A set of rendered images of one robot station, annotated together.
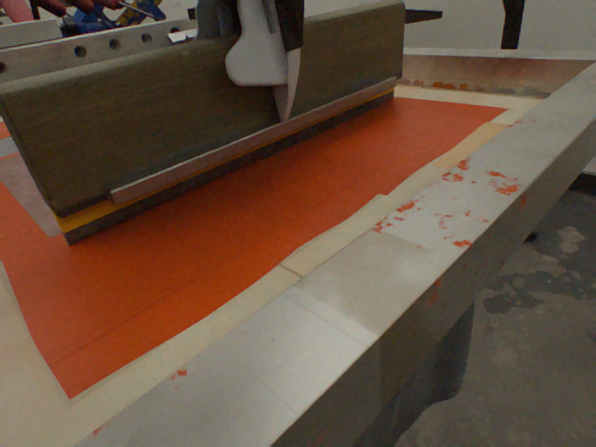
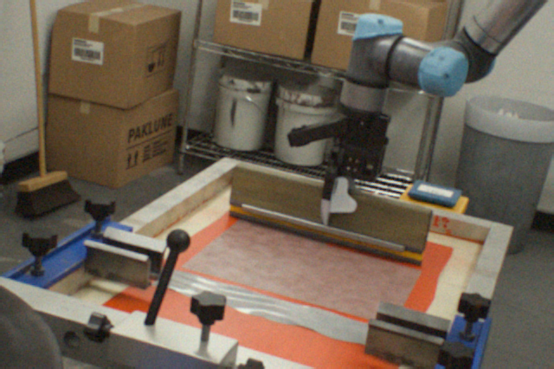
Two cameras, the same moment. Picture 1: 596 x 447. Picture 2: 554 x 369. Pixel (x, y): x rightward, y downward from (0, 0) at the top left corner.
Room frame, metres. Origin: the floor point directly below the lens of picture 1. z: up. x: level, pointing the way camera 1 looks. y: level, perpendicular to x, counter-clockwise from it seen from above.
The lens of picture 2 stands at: (1.28, 1.26, 1.56)
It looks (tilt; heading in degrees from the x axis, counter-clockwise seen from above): 18 degrees down; 236
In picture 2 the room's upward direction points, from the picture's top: 9 degrees clockwise
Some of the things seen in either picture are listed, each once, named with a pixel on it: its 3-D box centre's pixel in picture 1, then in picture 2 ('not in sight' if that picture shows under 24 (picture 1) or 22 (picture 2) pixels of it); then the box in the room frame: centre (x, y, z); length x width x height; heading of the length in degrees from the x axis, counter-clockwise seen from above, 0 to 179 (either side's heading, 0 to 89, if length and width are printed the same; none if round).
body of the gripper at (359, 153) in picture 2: not in sight; (357, 143); (0.31, 0.03, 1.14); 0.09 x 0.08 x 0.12; 131
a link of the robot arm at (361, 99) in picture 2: not in sight; (363, 95); (0.31, 0.03, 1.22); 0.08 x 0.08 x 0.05
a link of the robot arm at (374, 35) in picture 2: not in sight; (376, 50); (0.31, 0.04, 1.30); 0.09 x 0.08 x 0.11; 112
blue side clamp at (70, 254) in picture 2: not in sight; (67, 270); (0.82, 0.08, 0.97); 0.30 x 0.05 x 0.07; 40
